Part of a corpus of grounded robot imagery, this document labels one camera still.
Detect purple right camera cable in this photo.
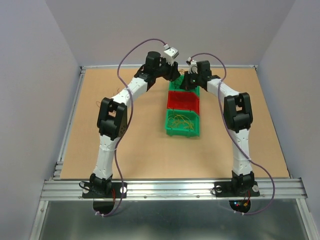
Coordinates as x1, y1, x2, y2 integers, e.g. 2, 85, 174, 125
189, 52, 277, 216

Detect near green plastic bin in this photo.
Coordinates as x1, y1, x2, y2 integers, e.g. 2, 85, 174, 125
164, 109, 200, 138

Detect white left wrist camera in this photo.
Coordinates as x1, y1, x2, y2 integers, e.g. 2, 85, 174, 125
162, 46, 179, 66

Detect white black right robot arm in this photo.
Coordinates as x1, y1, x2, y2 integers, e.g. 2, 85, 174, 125
180, 57, 255, 197

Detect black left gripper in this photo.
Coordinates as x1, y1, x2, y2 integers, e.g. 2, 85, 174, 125
154, 56, 181, 82

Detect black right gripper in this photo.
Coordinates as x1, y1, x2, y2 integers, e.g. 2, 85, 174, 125
178, 70, 201, 90

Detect purple camera cable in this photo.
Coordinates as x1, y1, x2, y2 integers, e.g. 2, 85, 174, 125
189, 52, 277, 216
94, 38, 168, 218

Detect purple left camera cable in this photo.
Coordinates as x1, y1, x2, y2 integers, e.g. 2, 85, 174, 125
94, 38, 168, 218

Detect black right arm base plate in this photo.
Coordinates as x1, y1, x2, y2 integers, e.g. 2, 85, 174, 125
213, 181, 261, 198

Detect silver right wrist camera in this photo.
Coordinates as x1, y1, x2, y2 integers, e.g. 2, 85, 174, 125
186, 57, 198, 74

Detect brown wire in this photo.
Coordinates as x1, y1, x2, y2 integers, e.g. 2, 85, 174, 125
94, 86, 121, 107

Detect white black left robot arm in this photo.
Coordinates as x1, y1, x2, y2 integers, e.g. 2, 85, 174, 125
89, 47, 180, 197

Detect dark wire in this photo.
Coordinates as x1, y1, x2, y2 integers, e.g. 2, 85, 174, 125
172, 77, 185, 90

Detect red plastic bin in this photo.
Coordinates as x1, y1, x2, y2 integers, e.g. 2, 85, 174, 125
166, 90, 200, 115

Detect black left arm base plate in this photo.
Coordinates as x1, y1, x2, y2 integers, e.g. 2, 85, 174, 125
78, 181, 127, 199

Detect green plastic bin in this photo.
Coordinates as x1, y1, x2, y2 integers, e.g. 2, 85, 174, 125
164, 109, 200, 138
168, 75, 200, 95

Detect yellow wires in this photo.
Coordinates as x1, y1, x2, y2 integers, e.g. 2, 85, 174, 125
167, 112, 196, 130

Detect far green plastic bin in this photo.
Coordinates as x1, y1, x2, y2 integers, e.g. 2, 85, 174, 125
168, 75, 200, 95

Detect aluminium mounting rail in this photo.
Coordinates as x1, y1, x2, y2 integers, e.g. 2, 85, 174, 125
40, 178, 308, 201

